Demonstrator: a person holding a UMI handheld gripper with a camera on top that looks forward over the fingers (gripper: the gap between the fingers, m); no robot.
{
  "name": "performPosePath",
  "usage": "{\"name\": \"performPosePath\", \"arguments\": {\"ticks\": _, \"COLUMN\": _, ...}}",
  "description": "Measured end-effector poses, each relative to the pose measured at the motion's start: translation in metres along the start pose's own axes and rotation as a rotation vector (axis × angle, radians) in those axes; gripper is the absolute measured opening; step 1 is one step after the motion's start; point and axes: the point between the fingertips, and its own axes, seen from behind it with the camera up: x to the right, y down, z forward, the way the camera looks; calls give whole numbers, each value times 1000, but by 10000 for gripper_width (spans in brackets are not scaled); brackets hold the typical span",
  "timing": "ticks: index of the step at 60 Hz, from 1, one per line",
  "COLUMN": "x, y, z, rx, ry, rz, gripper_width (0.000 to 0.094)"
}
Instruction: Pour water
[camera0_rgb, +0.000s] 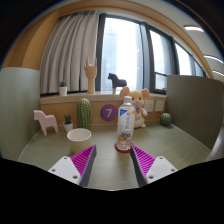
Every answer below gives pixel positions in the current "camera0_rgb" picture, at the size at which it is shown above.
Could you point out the pink horse figure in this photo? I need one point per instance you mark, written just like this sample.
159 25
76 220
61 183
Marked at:
45 120

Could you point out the grey curtain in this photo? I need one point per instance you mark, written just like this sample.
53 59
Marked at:
66 53

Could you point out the white wall socket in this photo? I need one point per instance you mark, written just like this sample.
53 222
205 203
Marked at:
149 106
159 106

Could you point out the round purple number sign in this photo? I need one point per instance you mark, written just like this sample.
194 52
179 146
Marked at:
108 112

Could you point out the ceiling lights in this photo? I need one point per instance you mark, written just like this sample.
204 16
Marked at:
194 29

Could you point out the tall green cactus figure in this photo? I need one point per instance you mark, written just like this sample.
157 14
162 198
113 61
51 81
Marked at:
84 113

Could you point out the clear drink bottle white cap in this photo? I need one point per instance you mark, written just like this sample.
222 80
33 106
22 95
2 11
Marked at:
125 126

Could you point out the potted plant in white planter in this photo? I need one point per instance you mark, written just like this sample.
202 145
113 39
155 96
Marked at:
63 90

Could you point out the small plant in white pot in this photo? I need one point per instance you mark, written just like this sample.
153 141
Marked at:
68 127

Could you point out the white and yellow cup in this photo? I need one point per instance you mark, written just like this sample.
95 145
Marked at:
79 141

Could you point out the beige plush mouse toy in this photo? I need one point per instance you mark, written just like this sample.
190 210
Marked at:
139 96

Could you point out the grey-green desk partition panel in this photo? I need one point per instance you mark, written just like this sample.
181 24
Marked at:
196 106
16 110

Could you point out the dark-framed window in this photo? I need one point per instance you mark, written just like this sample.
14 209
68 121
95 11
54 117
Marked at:
123 50

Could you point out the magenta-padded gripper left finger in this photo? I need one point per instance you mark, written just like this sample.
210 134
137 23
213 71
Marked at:
76 163

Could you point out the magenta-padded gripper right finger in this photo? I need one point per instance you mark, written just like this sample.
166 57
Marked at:
150 164

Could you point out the small round green cactus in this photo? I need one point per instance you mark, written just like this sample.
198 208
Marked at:
166 119

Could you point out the dark horse figure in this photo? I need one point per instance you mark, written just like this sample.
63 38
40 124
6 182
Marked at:
116 81

